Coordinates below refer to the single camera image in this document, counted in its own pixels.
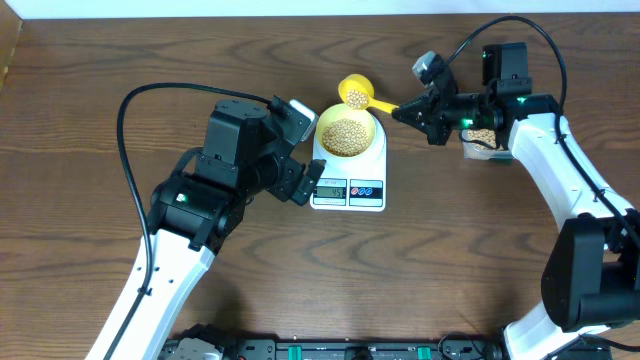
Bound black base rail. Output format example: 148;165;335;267
159;338;504;360

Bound soybeans in scoop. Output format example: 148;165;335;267
345;90;369;110

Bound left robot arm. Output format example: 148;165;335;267
88;98;324;359

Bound yellow plastic measuring scoop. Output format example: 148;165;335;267
338;74;397;114

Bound clear plastic container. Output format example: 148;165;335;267
459;129;513;162

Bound green tape label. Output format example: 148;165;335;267
489;157;513;164

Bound soybeans in bowl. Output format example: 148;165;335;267
321;118;371;157

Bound soybeans pile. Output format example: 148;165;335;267
467;129;497;150

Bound pale yellow bowl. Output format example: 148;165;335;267
316;104;376;156

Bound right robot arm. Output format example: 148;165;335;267
392;43;639;359

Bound white digital kitchen scale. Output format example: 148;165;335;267
310;113;387;212

